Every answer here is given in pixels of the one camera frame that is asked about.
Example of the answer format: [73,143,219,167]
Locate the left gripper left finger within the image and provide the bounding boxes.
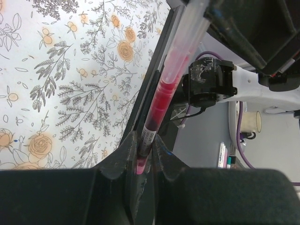
[0,131,138,225]

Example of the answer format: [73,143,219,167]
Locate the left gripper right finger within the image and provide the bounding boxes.
[152,136,300,225]

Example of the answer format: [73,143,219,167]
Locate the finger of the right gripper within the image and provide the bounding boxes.
[204,0,300,73]

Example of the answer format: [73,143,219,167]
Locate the transparent pen cap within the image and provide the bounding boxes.
[161,0,210,84]

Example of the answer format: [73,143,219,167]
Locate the red pen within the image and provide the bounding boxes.
[136,50,191,175]

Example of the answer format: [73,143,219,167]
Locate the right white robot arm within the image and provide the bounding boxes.
[171,0,300,112]

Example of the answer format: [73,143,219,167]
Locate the group of markers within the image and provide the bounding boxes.
[217,142,236,169]

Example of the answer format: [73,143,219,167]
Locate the white saucer with cup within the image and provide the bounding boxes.
[228,101,262,148]

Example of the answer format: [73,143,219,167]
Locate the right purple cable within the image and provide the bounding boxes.
[180,50,300,186]

